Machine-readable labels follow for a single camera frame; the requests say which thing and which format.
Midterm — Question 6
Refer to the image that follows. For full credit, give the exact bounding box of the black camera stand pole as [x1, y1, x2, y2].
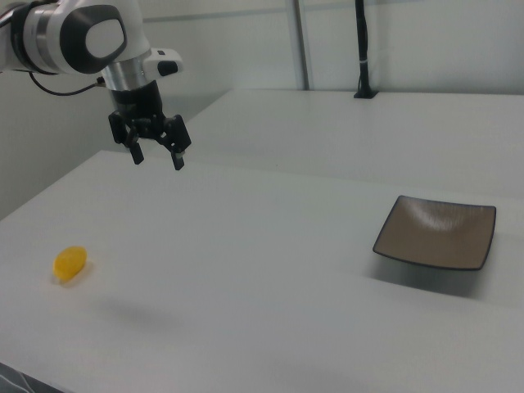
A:
[353, 0, 380, 101]

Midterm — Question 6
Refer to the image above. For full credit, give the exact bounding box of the yellow potato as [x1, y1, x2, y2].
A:
[52, 245, 88, 282]

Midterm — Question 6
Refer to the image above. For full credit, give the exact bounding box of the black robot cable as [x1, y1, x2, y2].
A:
[28, 70, 106, 97]

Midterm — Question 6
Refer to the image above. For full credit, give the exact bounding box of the square brown ceramic plate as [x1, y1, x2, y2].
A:
[372, 194, 498, 272]

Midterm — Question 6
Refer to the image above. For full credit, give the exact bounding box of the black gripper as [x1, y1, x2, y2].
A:
[107, 79, 193, 172]

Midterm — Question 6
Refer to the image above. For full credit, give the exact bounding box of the grey metal frame post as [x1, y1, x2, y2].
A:
[293, 0, 314, 91]

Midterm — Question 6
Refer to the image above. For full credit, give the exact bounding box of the dark patterned cloth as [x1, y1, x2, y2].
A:
[0, 361, 63, 393]

